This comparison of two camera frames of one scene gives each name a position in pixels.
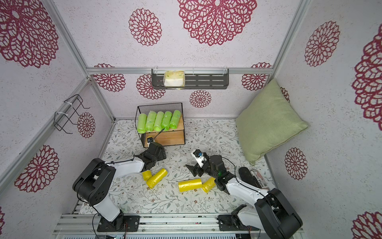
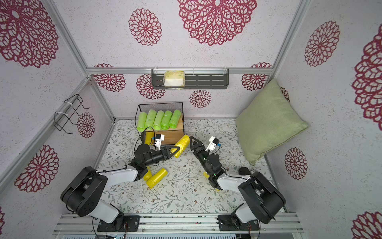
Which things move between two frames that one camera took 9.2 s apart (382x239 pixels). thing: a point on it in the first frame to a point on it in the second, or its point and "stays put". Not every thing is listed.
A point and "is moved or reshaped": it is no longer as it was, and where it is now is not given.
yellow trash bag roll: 209,184 is moved or reshaped
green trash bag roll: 141,123 stays put
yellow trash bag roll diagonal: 156,177 stays put
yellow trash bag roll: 189,185 to 183,144
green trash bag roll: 175,118 stays put
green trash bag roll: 165,125 stays put
